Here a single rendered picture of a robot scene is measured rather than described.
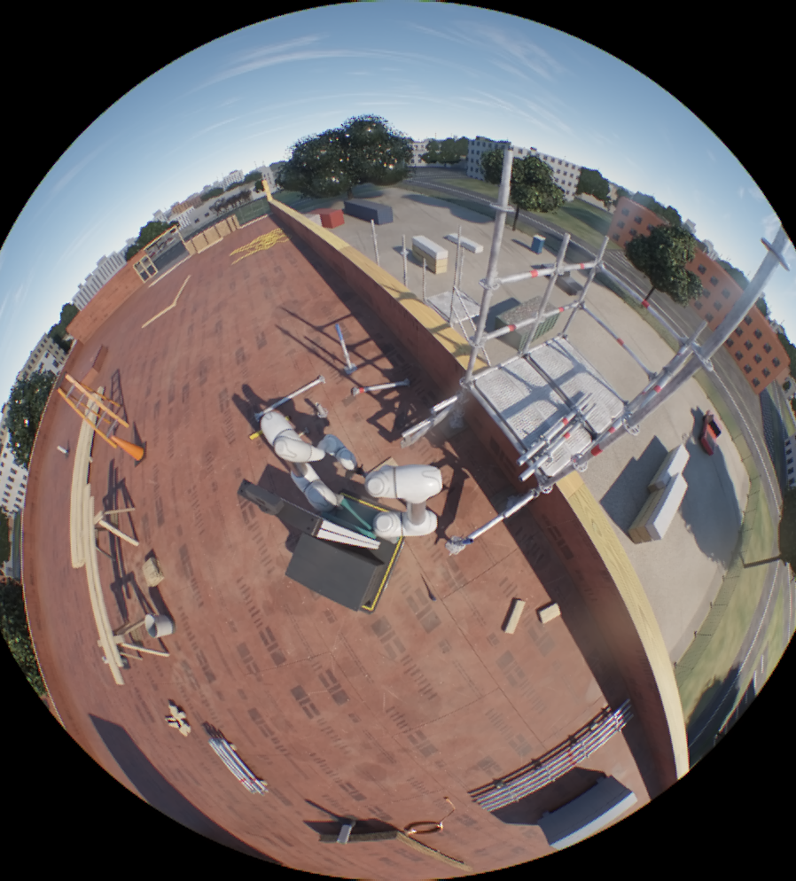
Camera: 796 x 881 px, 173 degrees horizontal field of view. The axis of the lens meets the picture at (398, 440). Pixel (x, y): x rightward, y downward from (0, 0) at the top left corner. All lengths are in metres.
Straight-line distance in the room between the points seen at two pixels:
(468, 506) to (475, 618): 1.12
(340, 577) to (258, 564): 1.44
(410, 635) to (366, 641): 0.42
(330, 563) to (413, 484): 0.96
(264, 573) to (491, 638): 2.36
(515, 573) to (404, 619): 1.14
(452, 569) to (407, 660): 1.02
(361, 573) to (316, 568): 0.31
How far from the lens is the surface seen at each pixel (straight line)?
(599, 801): 5.35
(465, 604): 2.65
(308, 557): 1.85
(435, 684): 2.91
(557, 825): 5.39
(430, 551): 2.56
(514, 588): 2.76
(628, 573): 2.64
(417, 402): 3.04
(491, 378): 2.39
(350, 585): 1.77
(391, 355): 3.52
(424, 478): 1.05
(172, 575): 4.08
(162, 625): 4.01
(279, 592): 2.94
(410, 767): 3.69
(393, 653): 2.75
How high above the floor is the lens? 2.55
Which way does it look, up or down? 65 degrees down
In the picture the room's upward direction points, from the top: 8 degrees counter-clockwise
